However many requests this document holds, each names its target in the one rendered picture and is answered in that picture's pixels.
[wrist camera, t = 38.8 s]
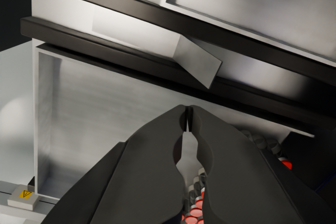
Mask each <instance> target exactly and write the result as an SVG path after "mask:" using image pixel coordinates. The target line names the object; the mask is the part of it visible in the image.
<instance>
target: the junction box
mask: <svg viewBox="0 0 336 224"><path fill-rule="evenodd" d="M41 197H42V196H40V195H36V194H35V192H31V191H28V186H27V185H23V184H20V185H19V186H18V187H17V188H16V189H15V191H14V192H13V193H12V194H11V196H10V197H9V198H8V199H7V202H8V205H9V206H13V207H18V208H22V209H27V210H31V211H33V210H34V208H35V206H36V205H37V203H38V202H39V200H40V199H41Z"/></svg>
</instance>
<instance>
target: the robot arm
mask: <svg viewBox="0 0 336 224"><path fill-rule="evenodd" d="M187 122H188V130H189V132H191V133H192V134H193V135H194V137H195V138H196V140H197V142H198V145H197V154H196V158H197V160H198V161H199V162H200V163H201V165H202V166H203V168H204V169H205V172H206V174H207V178H206V182H205V189H204V195H203V201H202V216H203V223H204V224H336V211H335V210H334V209H333V208H332V207H331V206H330V205H329V204H328V203H327V202H326V201H325V200H324V199H322V198H321V197H320V196H319V195H318V194H317V193H316V192H315V191H314V190H312V189H311V188H310V187H309V186H308V185H307V184H306V183H305V182H304V181H302V180H301V179H300V178H299V177H298V176H297V175H296V174H295V173H293V172H292V171H291V170H290V169H289V168H288V167H287V166H286V165H285V164H283V163H282V162H281V161H280V160H279V159H278V158H277V157H276V156H275V155H273V154H272V153H271V152H270V151H269V150H268V149H267V148H258V147H257V146H256V145H255V144H254V143H253V142H252V141H251V140H250V139H249V138H247V137H246V136H245V135H244V134H243V133H241V132H240V131H239V130H237V129H236V128H235V127H233V126H232V125H230V124H228V123H227V122H225V121H223V120H222V119H220V118H218V117H217V116H215V115H213V114H212V113H210V112H208V111H207V110H205V109H203V108H202V107H200V106H197V105H190V106H185V105H183V104H179V105H177V106H176V107H174V108H172V109H170V110H168V111H167V112H165V113H163V114H161V115H160V116H158V117H156V118H155V119H153V120H151V121H149V122H148V123H146V124H145V125H143V126H142V127H141V128H139V129H138V130H137V131H136V132H135V133H133V134H132V135H131V136H130V137H129V138H128V139H127V140H126V141H125V142H122V141H119V142H118V143H117V144H116V145H115V146H114V147H113V148H112V149H111V150H110V151H109V152H108V153H107V154H106V155H105V156H104V157H103V158H102V159H101V160H99V161H98V162H97V163H96V164H95V165H94V166H93V167H92V168H91V169H90V170H89V171H88V172H87V173H86V174H85V175H84V176H83V177H82V178H81V179H80V180H79V181H78V182H76V183H75V184H74V185H73V186H72V187H71V188H70V189H69V190H68V191H67V192H66V193H65V194H64V196H63V197H62V198H61V199H60V200H59V201H58V202H57V203H56V204H55V206H54V207H53V208H52V209H51V210H50V212H49V213H48V214H47V216H46V217H45V218H44V220H43V221H42V222H41V224H182V214H183V201H184V179H183V176H182V175H181V173H180V172H179V170H178V169H177V167H176V164H177V163H178V162H179V160H180V159H181V157H182V142H183V133H184V132H187Z"/></svg>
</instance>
